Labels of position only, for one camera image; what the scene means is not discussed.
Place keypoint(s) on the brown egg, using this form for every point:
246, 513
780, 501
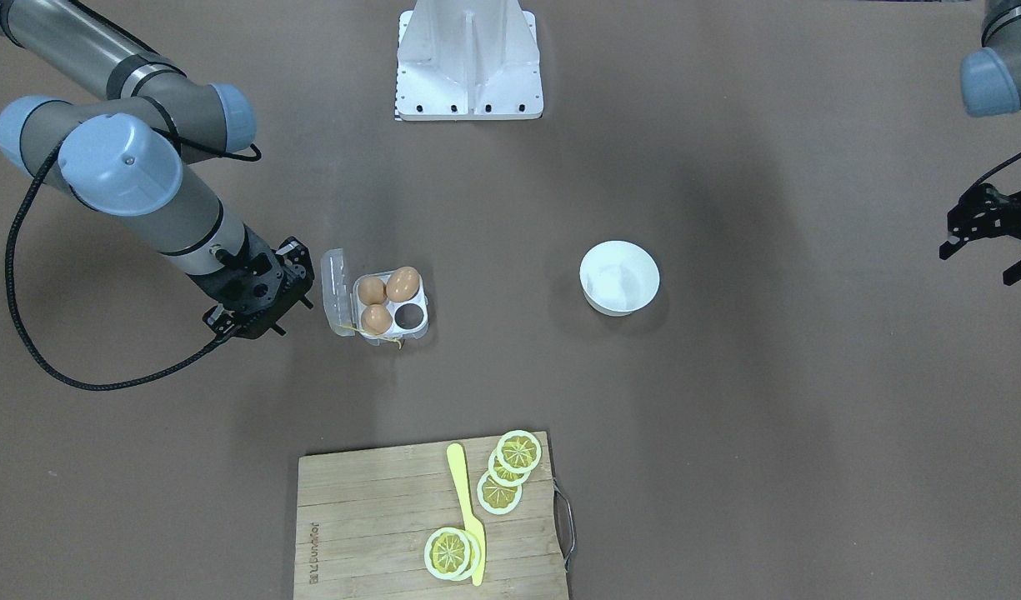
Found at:
376, 320
371, 290
402, 285

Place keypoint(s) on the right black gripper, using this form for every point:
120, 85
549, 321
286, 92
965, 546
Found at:
291, 257

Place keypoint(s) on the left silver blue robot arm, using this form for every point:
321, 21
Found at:
990, 84

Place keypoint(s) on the yellow plastic knife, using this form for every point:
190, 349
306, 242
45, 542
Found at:
457, 463

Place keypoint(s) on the lemon slice top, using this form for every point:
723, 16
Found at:
519, 452

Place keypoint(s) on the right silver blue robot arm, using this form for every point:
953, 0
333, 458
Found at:
130, 155

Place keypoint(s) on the lemon slice under knife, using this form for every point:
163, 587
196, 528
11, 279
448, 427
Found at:
474, 557

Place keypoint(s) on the clear plastic egg box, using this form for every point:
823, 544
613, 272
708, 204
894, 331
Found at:
387, 307

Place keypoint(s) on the brown egg in box front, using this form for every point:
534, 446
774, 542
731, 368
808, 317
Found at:
376, 320

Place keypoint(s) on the lemon slice near knife tip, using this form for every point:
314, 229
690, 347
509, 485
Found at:
446, 553

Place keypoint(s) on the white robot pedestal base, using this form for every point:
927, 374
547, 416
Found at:
467, 61

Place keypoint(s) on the lemon slice lower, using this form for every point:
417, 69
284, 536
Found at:
496, 498

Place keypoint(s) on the wooden cutting board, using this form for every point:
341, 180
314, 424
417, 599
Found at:
363, 519

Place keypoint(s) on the white paper bowl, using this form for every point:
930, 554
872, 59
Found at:
618, 278

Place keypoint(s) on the lemon slice middle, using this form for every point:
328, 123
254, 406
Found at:
502, 476

